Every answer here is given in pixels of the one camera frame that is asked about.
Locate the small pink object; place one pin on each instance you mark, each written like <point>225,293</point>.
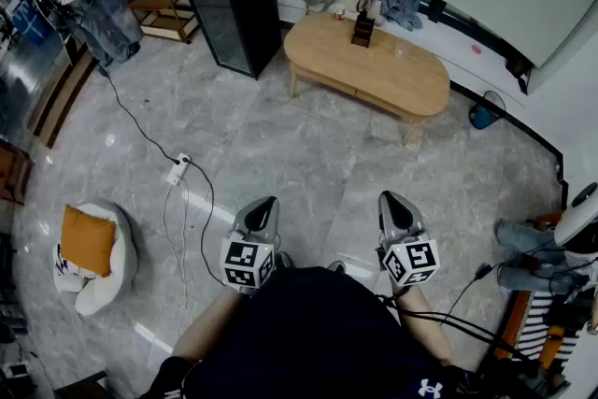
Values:
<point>476,49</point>

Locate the brown wooden organiser box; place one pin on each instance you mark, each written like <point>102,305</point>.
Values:
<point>362,32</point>

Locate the white beanbag seat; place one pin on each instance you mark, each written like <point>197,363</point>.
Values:
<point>119,266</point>

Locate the white printed bag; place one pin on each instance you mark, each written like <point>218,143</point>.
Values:
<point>67,275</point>

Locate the wooden coffee table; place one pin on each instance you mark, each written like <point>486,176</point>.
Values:
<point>336,56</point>

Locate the white power strip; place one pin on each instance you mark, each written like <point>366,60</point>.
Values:
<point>178,170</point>

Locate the brown wooden cabinet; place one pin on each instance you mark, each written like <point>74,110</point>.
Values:
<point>14,173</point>

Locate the person's shoe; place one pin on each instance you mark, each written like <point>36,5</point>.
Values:
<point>283,260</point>
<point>336,266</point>

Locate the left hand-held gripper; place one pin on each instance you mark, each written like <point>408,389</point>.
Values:
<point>240,261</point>

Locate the orange seat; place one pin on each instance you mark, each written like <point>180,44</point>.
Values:
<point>516,322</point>

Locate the dark bag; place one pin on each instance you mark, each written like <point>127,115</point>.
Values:
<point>518,70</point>

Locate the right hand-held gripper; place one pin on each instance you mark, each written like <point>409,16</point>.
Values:
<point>416,259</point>

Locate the blue crate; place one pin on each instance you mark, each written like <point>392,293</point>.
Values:
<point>30,23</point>

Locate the wooden floor step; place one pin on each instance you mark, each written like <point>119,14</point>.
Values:
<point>61,103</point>

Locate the person's right forearm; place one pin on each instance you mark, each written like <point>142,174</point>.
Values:
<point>425,327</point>

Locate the person's right shoe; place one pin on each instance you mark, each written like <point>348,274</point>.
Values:
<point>336,266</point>

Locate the plastic bottle red label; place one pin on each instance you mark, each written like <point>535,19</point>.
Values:
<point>339,9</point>

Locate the person's left shoe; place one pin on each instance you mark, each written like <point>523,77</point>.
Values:
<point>283,260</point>

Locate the blue clothes pile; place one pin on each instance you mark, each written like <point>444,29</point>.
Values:
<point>397,2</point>

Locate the person's left forearm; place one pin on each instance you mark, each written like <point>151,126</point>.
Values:
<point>208,327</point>

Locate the orange cushion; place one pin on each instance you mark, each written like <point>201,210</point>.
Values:
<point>89,240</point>

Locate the person's dark shirt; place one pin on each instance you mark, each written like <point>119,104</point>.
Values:
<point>303,332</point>

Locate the wooden shelf cart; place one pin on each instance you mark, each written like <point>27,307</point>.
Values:
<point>163,4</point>

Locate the clear drinking glass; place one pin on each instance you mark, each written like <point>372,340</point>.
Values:
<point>399,47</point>

